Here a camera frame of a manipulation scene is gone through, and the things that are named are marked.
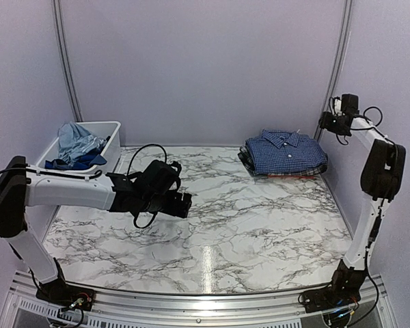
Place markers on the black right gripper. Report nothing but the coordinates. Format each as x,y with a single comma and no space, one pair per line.
324,123

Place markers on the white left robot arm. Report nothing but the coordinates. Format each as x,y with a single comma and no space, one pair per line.
29,196

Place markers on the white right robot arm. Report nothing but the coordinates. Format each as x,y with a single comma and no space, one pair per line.
381,177

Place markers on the blue checked shirt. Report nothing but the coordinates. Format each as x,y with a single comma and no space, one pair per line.
276,151

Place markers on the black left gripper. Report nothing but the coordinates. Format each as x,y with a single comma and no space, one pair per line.
173,208

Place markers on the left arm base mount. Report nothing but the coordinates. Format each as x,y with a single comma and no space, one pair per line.
64,294

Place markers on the left wall aluminium post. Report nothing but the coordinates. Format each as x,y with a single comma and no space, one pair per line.
58,19

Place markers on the dark blue garment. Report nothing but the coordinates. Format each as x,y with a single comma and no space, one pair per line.
82,163

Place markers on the white plastic laundry bin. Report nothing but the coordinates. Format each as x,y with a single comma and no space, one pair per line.
108,130

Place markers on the light blue garment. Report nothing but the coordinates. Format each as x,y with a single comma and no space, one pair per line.
76,141

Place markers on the aluminium front frame rail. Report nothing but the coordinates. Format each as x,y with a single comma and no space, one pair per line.
122,308

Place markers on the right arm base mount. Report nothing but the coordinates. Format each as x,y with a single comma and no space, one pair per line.
343,289

